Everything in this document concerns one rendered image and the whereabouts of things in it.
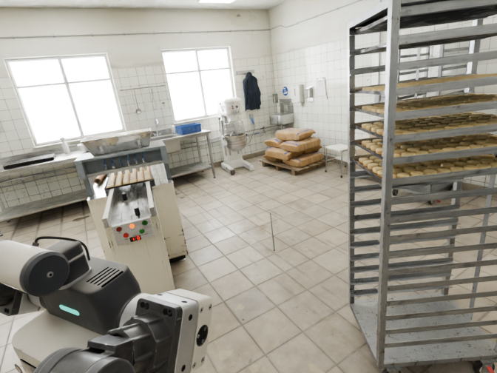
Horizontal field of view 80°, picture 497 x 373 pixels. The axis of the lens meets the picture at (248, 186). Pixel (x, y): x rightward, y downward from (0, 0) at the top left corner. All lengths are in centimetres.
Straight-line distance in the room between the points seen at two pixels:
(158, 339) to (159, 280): 183
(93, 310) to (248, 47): 637
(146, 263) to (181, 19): 485
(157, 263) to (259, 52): 543
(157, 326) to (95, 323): 18
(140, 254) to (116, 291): 158
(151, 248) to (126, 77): 408
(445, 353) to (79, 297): 181
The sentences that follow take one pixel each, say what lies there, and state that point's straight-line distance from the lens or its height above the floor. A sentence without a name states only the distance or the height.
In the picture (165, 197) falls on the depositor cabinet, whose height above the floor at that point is 72.
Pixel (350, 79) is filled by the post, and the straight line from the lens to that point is 167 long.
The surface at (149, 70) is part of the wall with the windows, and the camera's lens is 591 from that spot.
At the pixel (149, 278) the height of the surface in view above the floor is 37.
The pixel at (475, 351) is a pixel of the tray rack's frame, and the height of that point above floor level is 15.
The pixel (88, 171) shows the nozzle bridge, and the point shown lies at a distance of 283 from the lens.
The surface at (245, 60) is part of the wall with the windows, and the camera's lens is 667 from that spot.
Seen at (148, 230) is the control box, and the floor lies 75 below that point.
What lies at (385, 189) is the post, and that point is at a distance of 134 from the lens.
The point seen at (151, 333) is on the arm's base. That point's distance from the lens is 51.
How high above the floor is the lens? 160
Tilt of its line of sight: 19 degrees down
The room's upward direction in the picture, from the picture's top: 7 degrees counter-clockwise
